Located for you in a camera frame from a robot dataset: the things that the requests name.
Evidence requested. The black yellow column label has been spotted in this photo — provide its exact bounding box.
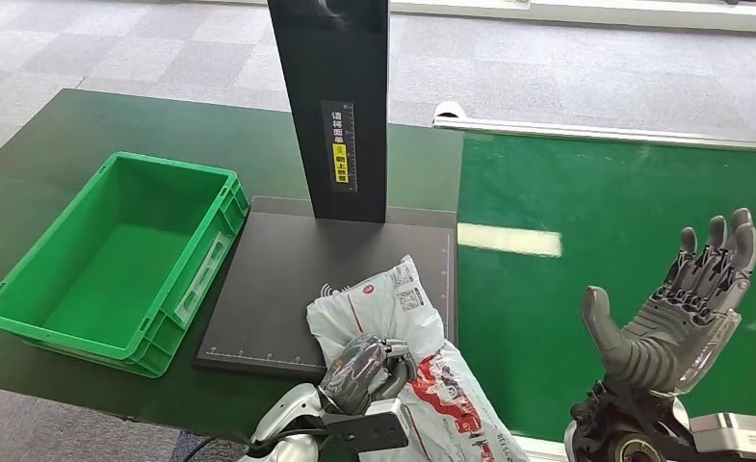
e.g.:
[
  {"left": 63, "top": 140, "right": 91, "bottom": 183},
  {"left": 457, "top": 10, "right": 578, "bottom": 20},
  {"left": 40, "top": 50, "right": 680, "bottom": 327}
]
[{"left": 319, "top": 99, "right": 358, "bottom": 193}]

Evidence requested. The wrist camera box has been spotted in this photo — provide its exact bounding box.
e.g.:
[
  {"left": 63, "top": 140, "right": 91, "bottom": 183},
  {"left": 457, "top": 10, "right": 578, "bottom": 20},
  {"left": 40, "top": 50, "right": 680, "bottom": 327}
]
[
  {"left": 689, "top": 411, "right": 756, "bottom": 462},
  {"left": 322, "top": 398, "right": 412, "bottom": 455}
]

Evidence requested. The black scanner column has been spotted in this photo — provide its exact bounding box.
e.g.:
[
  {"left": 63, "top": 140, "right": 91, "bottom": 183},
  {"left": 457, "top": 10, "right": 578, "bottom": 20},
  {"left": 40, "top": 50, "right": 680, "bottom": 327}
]
[{"left": 266, "top": 0, "right": 392, "bottom": 225}]

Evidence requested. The green plastic crate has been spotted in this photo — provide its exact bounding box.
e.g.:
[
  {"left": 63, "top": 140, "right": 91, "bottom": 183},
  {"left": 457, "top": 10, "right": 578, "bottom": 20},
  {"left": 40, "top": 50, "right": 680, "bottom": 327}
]
[{"left": 0, "top": 150, "right": 251, "bottom": 379}]

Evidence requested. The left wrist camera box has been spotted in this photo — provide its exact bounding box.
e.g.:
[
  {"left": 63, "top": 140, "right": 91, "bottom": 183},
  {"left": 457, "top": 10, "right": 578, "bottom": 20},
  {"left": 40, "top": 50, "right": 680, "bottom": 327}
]
[{"left": 322, "top": 398, "right": 412, "bottom": 455}]

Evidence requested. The grey red-printed mailer package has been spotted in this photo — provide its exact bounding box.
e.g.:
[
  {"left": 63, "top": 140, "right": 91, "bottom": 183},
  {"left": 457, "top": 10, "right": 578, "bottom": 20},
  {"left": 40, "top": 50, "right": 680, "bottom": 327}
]
[{"left": 305, "top": 254, "right": 534, "bottom": 462}]

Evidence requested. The aluminium conveyor side rail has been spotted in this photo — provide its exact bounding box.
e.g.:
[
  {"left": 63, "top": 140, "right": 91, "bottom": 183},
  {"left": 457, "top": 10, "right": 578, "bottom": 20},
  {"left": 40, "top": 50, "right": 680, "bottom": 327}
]
[{"left": 430, "top": 116, "right": 756, "bottom": 154}]

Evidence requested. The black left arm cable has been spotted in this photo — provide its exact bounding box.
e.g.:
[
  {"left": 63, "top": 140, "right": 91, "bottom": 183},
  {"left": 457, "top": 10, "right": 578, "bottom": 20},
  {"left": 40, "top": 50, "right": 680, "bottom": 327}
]
[{"left": 181, "top": 430, "right": 327, "bottom": 462}]

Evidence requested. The black scanner base plate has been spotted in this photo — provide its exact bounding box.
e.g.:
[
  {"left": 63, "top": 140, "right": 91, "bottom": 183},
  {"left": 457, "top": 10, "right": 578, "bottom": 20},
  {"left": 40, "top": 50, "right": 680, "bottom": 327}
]
[{"left": 193, "top": 195, "right": 460, "bottom": 384}]

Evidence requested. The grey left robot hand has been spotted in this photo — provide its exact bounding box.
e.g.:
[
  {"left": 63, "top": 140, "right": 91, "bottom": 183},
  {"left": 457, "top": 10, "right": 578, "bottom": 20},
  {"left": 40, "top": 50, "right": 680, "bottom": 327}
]
[{"left": 318, "top": 335, "right": 420, "bottom": 417}]

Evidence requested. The white conveyor roller cap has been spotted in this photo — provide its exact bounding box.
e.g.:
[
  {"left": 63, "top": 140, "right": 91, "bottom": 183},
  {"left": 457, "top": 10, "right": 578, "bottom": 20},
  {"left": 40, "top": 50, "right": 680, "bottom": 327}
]
[{"left": 431, "top": 101, "right": 469, "bottom": 123}]

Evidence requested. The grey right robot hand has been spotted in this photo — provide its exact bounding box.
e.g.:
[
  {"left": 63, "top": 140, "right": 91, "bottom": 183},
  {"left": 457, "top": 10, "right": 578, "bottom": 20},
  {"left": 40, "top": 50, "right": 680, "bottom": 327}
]
[{"left": 579, "top": 207, "right": 756, "bottom": 398}]

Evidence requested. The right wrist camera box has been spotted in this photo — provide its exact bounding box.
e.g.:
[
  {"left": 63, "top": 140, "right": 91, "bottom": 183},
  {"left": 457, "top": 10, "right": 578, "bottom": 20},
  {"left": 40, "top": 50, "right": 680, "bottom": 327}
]
[{"left": 689, "top": 411, "right": 756, "bottom": 462}]

